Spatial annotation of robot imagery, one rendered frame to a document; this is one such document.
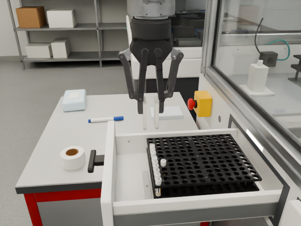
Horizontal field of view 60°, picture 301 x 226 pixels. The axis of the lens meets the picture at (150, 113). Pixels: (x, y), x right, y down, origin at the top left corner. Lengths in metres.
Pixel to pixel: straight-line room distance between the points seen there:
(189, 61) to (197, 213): 0.95
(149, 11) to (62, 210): 0.63
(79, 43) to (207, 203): 4.42
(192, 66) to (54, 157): 0.82
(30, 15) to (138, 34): 3.98
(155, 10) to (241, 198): 0.38
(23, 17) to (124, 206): 4.12
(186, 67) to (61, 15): 3.14
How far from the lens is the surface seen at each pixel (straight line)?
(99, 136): 0.96
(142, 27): 0.49
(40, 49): 4.57
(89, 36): 4.75
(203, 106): 0.90
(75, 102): 1.15
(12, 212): 1.90
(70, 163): 0.81
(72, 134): 0.99
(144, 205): 0.51
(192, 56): 1.37
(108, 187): 0.50
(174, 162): 0.59
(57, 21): 4.32
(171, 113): 1.07
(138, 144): 0.71
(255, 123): 0.63
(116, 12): 4.66
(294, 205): 0.52
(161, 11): 0.48
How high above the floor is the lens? 1.26
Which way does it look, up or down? 27 degrees down
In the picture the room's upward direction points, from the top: straight up
